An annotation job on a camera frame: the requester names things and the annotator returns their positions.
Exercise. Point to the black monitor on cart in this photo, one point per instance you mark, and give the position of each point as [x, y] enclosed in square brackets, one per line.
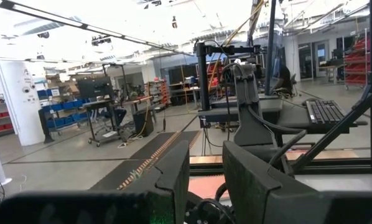
[94, 88]

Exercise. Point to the black office chair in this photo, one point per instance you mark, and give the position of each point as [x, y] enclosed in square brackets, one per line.
[285, 79]

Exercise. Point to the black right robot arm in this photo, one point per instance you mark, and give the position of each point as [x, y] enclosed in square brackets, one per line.
[251, 124]

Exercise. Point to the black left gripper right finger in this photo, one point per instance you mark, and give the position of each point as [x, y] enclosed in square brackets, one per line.
[254, 193]

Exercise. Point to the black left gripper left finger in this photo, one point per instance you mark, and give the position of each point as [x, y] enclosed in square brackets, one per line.
[161, 193]

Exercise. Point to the black computer keyboard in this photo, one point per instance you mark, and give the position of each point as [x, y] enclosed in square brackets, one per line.
[324, 111]

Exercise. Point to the black hazard-striped floor mat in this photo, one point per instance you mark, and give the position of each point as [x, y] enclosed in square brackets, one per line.
[120, 174]
[176, 146]

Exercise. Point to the tall rack with red bins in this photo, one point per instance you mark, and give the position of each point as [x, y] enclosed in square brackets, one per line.
[360, 56]

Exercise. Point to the black rolling cart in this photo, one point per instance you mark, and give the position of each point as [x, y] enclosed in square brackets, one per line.
[95, 104]

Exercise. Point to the white round column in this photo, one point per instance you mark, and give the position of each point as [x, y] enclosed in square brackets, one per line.
[21, 109]

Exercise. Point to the black monitor pole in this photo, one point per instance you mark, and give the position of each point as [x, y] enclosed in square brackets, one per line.
[203, 77]

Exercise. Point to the orange storage shelf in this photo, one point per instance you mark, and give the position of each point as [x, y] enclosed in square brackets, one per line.
[161, 91]

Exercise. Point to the black computer tower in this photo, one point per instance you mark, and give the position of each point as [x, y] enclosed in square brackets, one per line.
[142, 123]

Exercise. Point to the wooden workbench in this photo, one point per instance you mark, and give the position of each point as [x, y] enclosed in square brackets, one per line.
[139, 99]

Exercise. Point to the black desk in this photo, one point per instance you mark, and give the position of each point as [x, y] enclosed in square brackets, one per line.
[291, 118]

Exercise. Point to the rack with blue bins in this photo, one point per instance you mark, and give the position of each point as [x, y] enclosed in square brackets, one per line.
[64, 105]

